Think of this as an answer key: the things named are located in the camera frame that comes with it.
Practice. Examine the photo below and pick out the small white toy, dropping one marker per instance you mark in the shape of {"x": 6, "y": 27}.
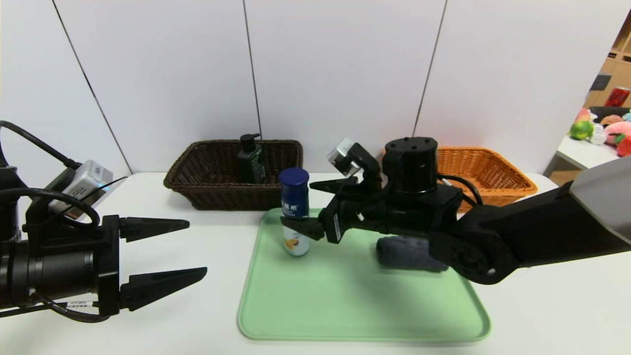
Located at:
{"x": 598, "y": 134}

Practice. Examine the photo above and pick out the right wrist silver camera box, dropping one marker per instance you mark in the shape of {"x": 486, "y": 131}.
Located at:
{"x": 340, "y": 155}

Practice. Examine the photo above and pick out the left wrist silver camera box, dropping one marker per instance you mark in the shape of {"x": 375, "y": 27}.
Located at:
{"x": 81, "y": 182}

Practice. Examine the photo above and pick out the dark brown wicker basket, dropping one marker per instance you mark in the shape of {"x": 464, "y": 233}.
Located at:
{"x": 217, "y": 197}

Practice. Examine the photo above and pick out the red plush toy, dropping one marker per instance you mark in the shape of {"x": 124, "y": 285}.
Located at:
{"x": 625, "y": 147}

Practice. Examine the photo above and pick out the wooden shelf unit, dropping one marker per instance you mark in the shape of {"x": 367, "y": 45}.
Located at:
{"x": 618, "y": 69}

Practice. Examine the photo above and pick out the black shallow basket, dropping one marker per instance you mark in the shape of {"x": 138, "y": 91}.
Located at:
{"x": 605, "y": 110}

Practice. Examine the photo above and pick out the red drink can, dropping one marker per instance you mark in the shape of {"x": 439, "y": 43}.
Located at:
{"x": 617, "y": 96}

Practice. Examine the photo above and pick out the small pink plush peach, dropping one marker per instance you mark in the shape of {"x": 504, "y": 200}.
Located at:
{"x": 582, "y": 115}

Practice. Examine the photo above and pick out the dark grey towel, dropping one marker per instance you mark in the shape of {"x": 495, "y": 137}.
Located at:
{"x": 404, "y": 254}

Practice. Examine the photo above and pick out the large pink plush toy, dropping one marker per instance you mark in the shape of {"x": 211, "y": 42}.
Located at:
{"x": 620, "y": 129}

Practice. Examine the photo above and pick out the orange wicker basket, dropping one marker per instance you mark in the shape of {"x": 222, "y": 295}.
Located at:
{"x": 498, "y": 172}

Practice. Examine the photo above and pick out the right robot arm black grey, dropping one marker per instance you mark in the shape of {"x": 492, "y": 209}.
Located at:
{"x": 542, "y": 227}

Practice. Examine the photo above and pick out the black pump dispenser bottle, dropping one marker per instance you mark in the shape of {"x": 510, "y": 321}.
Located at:
{"x": 251, "y": 162}

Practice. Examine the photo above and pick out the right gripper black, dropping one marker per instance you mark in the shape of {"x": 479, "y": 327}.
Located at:
{"x": 336, "y": 223}

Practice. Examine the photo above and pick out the light green plastic tray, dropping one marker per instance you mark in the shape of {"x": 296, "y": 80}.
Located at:
{"x": 345, "y": 305}

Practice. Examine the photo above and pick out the dark grey square object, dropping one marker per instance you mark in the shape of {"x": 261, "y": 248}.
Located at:
{"x": 599, "y": 82}

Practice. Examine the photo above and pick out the green plush toy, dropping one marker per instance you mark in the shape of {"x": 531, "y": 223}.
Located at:
{"x": 580, "y": 129}

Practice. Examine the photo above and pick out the white side table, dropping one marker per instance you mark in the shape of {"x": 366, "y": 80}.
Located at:
{"x": 586, "y": 153}

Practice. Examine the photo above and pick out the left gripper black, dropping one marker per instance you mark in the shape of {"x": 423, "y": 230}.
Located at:
{"x": 109, "y": 264}

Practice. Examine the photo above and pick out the white bottle with blue cap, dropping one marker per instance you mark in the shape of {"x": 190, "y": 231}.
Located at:
{"x": 295, "y": 185}

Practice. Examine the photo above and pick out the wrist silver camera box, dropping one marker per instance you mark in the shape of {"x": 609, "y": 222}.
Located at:
{"x": 340, "y": 155}
{"x": 81, "y": 182}

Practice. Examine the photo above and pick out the brown plush toy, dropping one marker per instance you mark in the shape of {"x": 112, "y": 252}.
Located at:
{"x": 612, "y": 119}

